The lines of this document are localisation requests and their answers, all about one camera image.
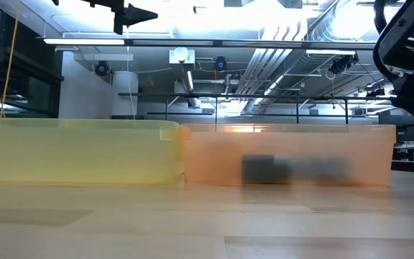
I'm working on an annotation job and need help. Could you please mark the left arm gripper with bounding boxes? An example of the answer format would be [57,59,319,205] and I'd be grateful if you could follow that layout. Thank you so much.
[80,0,159,36]

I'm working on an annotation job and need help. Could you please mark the white light bar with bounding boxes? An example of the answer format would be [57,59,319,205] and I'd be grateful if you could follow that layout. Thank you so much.
[43,37,126,46]

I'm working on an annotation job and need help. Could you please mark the white globe lamp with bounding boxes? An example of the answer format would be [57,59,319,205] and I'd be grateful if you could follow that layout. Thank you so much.
[168,46,196,65]

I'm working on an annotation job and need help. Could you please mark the white round column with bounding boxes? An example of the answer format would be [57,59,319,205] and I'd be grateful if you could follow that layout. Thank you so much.
[111,70,139,118]

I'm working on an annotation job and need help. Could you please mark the dark glass partition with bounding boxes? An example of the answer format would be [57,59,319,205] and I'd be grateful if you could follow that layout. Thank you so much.
[0,0,65,119]

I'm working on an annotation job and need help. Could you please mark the silver ceiling pipes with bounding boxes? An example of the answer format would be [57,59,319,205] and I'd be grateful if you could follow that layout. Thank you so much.
[234,19,303,95]

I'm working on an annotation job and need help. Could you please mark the yellow translucent plastic bin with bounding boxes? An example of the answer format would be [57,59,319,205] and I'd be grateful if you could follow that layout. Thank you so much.
[0,117,183,185]

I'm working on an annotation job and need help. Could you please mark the orange translucent plastic bin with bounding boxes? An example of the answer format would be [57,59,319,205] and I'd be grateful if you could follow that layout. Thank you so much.
[180,123,397,187]

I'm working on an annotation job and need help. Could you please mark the black ceiling fixture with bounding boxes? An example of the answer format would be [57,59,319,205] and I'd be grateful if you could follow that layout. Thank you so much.
[364,86,387,98]
[328,53,359,76]

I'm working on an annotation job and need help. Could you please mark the black metal railing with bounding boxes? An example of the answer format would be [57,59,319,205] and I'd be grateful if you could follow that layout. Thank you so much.
[117,91,397,125]

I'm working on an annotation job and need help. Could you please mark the black computer monitor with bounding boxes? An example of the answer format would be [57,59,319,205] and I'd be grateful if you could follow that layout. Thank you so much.
[395,124,414,142]

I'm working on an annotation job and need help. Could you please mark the black desk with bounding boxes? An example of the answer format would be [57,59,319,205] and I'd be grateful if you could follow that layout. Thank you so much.
[391,140,414,174]

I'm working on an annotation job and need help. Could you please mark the black blue cable reel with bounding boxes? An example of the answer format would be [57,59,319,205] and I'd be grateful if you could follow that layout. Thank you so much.
[94,60,111,77]
[213,55,229,72]

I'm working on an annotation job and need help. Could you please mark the large silver duct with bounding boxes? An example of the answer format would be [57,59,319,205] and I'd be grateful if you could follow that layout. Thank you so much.
[309,0,382,41]

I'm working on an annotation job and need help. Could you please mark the black metal frame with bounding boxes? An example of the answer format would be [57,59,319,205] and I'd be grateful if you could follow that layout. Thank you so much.
[36,35,377,51]

